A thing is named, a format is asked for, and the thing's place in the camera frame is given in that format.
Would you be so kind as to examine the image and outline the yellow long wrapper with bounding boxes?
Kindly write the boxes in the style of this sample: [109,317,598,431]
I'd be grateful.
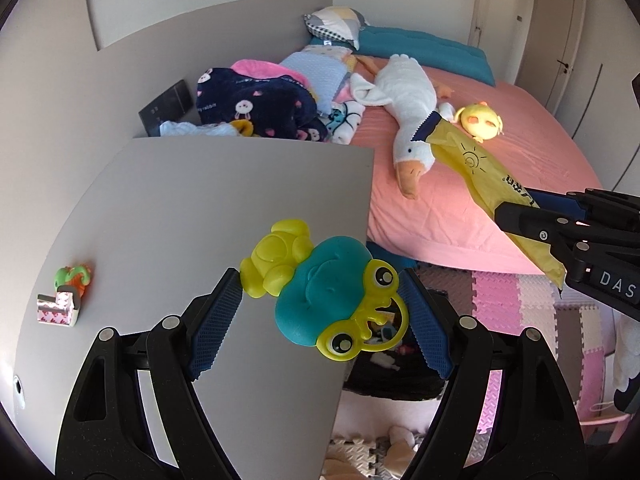
[408,112,561,285]

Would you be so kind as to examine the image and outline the blue yellow frog toy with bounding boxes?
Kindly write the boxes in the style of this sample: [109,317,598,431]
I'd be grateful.
[240,219,409,362]

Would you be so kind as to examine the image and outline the foam puzzle floor mat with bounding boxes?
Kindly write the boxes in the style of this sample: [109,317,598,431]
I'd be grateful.
[333,266,639,479]

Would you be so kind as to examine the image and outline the pink bed sheet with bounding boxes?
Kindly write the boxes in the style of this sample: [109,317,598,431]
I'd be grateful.
[349,54,600,284]

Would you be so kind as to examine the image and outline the yellow chick plush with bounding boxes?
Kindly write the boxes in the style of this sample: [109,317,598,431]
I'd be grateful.
[454,101,503,143]

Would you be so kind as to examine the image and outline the green orange chameleon toy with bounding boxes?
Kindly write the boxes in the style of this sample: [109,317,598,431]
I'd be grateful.
[54,264,92,297]

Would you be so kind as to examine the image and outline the grey pink tape box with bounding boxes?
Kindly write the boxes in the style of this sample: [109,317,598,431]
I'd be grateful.
[36,285,81,327]

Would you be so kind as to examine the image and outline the white goose plush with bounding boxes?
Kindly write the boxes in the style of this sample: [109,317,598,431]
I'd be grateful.
[350,54,454,200]

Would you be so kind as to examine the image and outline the light blue cloth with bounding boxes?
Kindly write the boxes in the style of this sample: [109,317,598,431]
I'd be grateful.
[158,120,240,136]

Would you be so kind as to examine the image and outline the white cartoon folded cloth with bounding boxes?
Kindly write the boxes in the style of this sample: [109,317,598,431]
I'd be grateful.
[320,101,366,145]

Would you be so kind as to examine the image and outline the navy bunny blanket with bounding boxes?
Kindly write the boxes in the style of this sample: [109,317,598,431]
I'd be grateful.
[196,68,329,142]

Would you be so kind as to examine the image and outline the teal quilt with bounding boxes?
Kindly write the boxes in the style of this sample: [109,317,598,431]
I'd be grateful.
[307,25,497,88]

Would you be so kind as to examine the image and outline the light blue pillow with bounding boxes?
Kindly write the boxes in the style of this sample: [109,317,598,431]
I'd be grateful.
[280,44,354,116]

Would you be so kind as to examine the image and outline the patchwork checkered pillow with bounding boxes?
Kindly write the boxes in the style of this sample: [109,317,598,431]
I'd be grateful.
[303,6,369,50]

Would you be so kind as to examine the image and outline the desk cable grommet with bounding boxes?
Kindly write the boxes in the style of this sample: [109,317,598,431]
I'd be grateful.
[13,375,26,410]

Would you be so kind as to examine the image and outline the black wall switch panel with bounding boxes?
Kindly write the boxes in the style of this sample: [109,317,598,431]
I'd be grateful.
[138,79,194,136]

